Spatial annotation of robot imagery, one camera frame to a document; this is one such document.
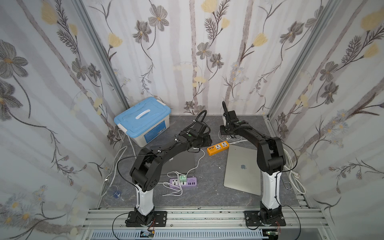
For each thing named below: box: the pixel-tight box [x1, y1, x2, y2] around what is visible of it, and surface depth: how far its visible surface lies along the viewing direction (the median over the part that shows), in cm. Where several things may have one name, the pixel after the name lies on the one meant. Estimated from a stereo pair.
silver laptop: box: [223, 144, 261, 196], surface depth 92 cm
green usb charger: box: [179, 175, 187, 182], surface depth 82 cm
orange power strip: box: [207, 141, 230, 156], surface depth 100 cm
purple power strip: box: [169, 177, 197, 187], surface depth 85 cm
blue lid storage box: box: [114, 97, 172, 148], surface depth 100 cm
